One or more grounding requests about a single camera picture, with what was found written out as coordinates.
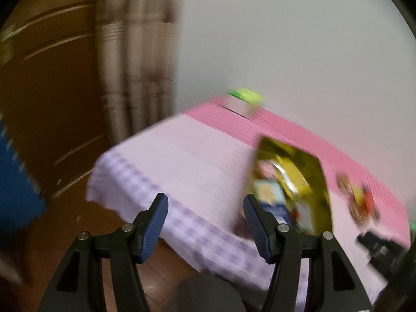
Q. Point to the beige patterned curtain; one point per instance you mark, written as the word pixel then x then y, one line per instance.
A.
pixel 139 55

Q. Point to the blue cracker packet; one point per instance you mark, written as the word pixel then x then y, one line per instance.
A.
pixel 269 195

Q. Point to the red foil snack packet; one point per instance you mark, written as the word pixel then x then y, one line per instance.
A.
pixel 369 201

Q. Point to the person's grey trouser leg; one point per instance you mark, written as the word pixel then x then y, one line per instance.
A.
pixel 204 294

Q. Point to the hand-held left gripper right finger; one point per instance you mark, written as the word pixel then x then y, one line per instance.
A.
pixel 260 230

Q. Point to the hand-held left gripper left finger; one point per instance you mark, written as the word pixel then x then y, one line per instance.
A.
pixel 152 229

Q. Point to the pink checkered tablecloth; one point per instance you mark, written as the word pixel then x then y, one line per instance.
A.
pixel 195 156

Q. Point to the blue foam mat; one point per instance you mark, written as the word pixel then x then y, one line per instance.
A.
pixel 16 185

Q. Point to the brown wooden door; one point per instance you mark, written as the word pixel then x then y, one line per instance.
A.
pixel 48 87

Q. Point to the green tissue box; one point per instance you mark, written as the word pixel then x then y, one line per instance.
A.
pixel 243 100

